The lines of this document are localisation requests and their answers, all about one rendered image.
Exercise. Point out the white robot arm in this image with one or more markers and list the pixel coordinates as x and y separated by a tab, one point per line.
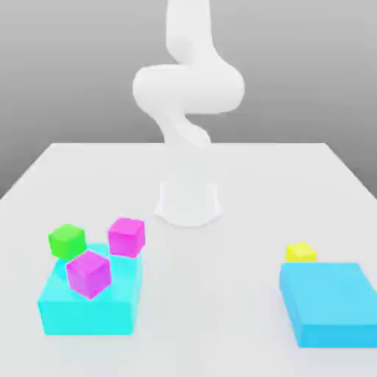
188	88

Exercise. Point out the small magenta cube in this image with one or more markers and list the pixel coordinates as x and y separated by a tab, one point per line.
126	238
88	275

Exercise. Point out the small yellow cube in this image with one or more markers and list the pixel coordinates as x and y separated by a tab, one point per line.
300	252

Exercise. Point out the small green cube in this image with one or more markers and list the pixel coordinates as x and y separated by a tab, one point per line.
66	241

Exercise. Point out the large cyan box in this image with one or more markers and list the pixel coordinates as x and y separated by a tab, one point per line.
88	316

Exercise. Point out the large blue box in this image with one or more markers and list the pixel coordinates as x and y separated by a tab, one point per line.
330	300

